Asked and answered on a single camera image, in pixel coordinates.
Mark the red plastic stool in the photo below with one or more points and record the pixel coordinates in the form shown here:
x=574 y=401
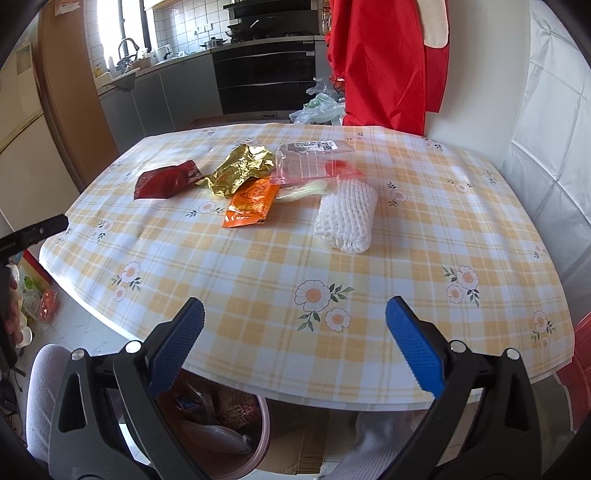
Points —
x=579 y=369

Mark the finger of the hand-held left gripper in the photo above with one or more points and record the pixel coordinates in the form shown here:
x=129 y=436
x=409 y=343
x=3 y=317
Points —
x=32 y=233

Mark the green white packet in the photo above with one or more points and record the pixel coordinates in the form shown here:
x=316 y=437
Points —
x=31 y=295

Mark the pale yellow plastic wrapper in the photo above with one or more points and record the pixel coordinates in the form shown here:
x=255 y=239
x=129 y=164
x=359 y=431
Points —
x=300 y=191

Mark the kitchen window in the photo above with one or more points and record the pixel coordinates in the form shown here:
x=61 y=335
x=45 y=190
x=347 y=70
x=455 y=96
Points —
x=120 y=23

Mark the person's left hand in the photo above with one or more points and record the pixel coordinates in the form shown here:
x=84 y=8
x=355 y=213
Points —
x=14 y=331

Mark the dark red packet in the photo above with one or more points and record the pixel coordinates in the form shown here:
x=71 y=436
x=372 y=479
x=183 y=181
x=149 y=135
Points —
x=161 y=182

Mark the white foam fruit net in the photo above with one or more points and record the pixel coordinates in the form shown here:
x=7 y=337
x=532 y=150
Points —
x=346 y=217

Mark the black built-in oven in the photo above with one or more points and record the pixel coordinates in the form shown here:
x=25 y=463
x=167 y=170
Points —
x=263 y=78

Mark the clear plastic clamshell box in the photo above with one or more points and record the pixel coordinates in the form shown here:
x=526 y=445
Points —
x=309 y=161

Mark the pink plastic bin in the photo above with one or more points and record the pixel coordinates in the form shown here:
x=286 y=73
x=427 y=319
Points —
x=265 y=434

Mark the white green plastic bags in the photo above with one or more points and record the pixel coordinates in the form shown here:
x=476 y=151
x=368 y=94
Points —
x=318 y=108

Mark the flat brown cardboard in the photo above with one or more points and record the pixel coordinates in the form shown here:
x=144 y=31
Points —
x=300 y=443

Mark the grey kitchen base cabinets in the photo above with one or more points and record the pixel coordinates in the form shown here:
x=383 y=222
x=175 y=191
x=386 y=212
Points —
x=184 y=97

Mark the steel cooking pot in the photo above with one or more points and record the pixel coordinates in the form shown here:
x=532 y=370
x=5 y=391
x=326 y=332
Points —
x=214 y=43

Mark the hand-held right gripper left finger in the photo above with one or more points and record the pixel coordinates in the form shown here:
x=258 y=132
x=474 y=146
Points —
x=178 y=344

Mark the white kettle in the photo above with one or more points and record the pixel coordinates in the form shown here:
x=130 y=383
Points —
x=162 y=51

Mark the beige refrigerator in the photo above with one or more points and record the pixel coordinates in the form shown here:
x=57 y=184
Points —
x=27 y=161

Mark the black wok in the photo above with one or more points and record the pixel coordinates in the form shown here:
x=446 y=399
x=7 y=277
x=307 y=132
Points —
x=239 y=30

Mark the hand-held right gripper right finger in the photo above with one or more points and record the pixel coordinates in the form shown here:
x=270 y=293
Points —
x=413 y=344

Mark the chrome kitchen faucet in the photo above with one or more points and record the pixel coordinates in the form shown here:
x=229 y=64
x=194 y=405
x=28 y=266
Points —
x=127 y=50

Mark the red apron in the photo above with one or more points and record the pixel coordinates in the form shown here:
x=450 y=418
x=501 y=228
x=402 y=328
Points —
x=383 y=64

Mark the gold foil wrapper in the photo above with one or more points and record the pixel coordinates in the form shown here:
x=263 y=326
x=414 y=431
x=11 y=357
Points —
x=240 y=170

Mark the orange snack packet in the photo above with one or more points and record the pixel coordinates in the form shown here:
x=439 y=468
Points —
x=247 y=203

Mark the orange red packet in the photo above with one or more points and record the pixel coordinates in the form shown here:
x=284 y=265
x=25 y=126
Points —
x=48 y=307

